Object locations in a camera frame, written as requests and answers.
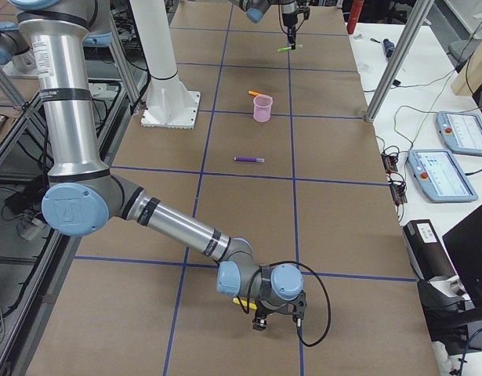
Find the green highlighter pen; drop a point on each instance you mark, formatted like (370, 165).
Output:
(289, 48)

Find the teach pendant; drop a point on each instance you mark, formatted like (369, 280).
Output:
(461, 133)
(440, 177)

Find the small circuit board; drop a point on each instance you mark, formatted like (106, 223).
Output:
(390, 162)

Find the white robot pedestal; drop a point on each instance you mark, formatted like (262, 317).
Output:
(168, 104)

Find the aluminium frame post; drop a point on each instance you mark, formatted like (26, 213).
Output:
(407, 37)

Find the black box with label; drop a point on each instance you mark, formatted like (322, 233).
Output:
(425, 251)

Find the far teach pendant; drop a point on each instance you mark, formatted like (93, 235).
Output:
(461, 133)

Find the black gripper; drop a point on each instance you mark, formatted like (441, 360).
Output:
(269, 307)
(289, 18)

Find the near teach pendant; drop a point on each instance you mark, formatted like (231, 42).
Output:
(440, 177)

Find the red cylinder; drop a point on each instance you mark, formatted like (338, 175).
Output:
(355, 13)

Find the yellow highlighter pen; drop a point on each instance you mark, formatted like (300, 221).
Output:
(244, 303)

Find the black monitor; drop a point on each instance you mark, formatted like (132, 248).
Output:
(464, 245)

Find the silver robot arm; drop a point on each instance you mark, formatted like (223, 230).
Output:
(288, 12)
(84, 194)

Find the pink mesh pen holder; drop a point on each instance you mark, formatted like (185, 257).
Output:
(262, 108)

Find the orange highlighter pen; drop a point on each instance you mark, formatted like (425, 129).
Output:
(254, 93)

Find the purple marker pen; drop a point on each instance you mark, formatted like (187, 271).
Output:
(249, 159)

